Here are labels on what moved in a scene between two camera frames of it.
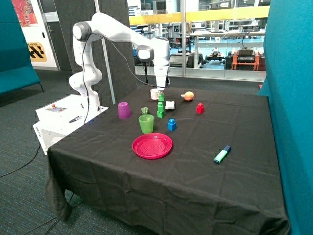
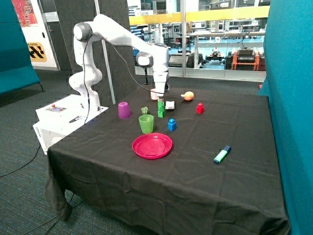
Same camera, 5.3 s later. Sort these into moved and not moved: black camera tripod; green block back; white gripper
Moved: green block back
Not moved: white gripper; black camera tripod
